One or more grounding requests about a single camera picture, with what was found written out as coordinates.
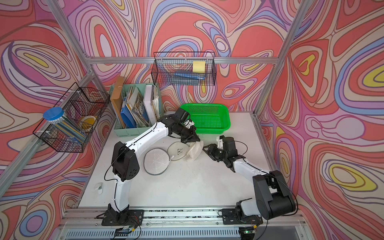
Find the small white clip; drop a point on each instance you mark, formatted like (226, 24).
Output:
(99, 188)

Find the blue pen pouch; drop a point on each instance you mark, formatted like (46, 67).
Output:
(188, 75)

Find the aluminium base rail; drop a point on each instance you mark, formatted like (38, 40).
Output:
(179, 223)

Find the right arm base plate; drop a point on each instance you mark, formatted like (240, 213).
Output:
(236, 217)

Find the left black wire basket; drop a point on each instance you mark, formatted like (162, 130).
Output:
(77, 102)

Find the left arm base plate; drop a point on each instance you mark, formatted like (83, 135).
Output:
(125, 218)

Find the black wire basket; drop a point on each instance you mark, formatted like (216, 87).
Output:
(77, 102)
(167, 63)

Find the blue folder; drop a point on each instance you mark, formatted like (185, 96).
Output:
(127, 117)

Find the yellow sticky note pad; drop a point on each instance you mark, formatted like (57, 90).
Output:
(199, 67)

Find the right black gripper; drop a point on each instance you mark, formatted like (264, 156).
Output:
(211, 150)

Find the green plastic basket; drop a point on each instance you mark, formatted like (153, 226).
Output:
(209, 118)

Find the white book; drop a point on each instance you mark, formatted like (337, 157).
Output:
(148, 98)

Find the green circuit board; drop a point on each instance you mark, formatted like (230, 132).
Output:
(122, 232)

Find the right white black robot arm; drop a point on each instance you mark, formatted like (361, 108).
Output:
(273, 198)

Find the back black wire basket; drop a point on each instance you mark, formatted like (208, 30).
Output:
(167, 63)

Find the mint green file organizer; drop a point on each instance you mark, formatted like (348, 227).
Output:
(133, 96)

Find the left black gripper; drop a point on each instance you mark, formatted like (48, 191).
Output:
(191, 137)

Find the brown cardboard folder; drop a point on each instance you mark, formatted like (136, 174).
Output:
(117, 99)

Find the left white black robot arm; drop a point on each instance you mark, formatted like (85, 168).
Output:
(125, 160)

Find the blue lidded clear jar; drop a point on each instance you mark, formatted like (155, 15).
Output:
(57, 117)

